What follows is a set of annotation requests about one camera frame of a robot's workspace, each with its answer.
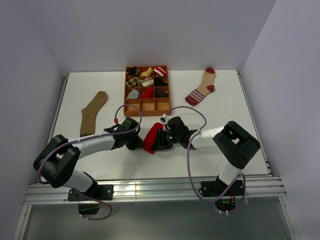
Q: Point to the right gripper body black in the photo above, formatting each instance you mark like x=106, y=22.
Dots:
x=167, y=138

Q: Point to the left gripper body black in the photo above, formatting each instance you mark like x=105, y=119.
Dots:
x=133, y=140

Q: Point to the red sock with white pattern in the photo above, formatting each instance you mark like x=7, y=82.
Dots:
x=150, y=138

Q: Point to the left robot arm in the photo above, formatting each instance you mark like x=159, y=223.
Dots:
x=57, y=161

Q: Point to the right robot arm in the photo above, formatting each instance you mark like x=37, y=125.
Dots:
x=236, y=144

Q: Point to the beige maroon striped sock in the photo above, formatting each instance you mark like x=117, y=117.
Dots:
x=205, y=88

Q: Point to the dark brown black rolled sock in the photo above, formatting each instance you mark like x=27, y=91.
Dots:
x=159, y=93

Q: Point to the light blue rolled sock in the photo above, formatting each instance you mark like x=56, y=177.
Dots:
x=134, y=94

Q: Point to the orange wooden compartment tray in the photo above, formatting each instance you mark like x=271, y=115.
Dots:
x=147, y=106

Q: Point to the checkered rolled sock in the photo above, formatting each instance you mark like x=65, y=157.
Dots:
x=133, y=82

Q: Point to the beige brown striped rolled sock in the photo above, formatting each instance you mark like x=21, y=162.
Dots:
x=147, y=82

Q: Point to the red white striped rolled sock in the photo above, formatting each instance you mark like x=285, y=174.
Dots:
x=158, y=71

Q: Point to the yellow rolled sock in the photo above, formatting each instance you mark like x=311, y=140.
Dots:
x=147, y=73

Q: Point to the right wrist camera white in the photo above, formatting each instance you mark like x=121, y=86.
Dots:
x=164, y=119

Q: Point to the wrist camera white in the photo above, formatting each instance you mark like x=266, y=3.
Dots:
x=164, y=119
x=119, y=121

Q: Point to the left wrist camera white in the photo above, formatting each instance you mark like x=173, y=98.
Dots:
x=119, y=121

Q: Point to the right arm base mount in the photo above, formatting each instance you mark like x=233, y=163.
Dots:
x=216, y=187

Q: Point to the black box under rail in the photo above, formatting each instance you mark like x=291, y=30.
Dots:
x=88, y=208

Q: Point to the aluminium front rail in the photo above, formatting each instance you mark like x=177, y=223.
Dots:
x=174, y=189

